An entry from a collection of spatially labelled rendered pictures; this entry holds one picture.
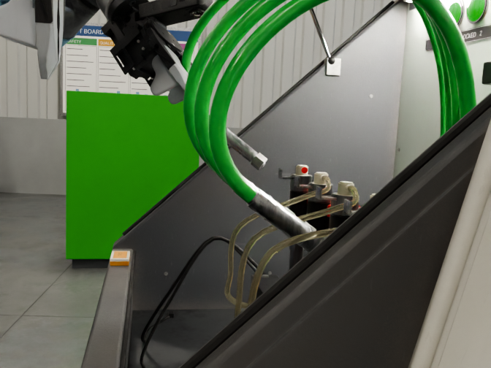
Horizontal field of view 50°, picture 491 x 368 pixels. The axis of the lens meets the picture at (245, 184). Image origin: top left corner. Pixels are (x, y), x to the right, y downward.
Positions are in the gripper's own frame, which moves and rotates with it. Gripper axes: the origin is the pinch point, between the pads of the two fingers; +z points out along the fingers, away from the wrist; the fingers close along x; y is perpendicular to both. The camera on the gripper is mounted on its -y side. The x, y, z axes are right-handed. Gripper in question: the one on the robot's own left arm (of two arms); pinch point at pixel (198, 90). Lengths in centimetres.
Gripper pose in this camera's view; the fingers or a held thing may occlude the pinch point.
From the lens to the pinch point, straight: 79.8
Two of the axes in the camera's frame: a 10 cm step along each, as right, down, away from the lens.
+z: 5.2, 7.8, -3.4
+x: -4.1, -1.3, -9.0
